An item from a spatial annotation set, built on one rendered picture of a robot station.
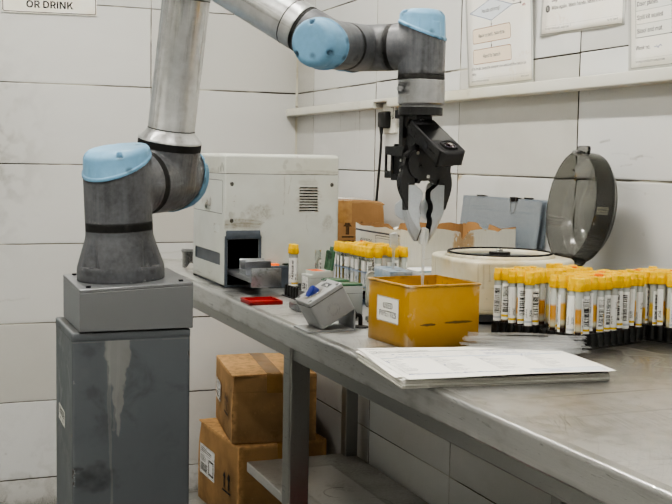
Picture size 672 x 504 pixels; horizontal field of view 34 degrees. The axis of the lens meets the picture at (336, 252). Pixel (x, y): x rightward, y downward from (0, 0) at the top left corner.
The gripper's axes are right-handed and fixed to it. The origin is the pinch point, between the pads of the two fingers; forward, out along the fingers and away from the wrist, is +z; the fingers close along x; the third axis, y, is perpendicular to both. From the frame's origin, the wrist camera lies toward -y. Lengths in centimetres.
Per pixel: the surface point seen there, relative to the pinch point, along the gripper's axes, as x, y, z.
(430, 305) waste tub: 2.4, -6.6, 10.7
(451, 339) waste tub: -1.6, -6.6, 16.3
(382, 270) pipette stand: -2.2, 17.2, 7.8
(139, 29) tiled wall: -15, 208, -53
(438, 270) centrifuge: -19.7, 26.6, 9.2
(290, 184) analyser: -11, 77, -6
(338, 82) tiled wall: -67, 165, -36
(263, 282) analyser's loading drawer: 2, 61, 15
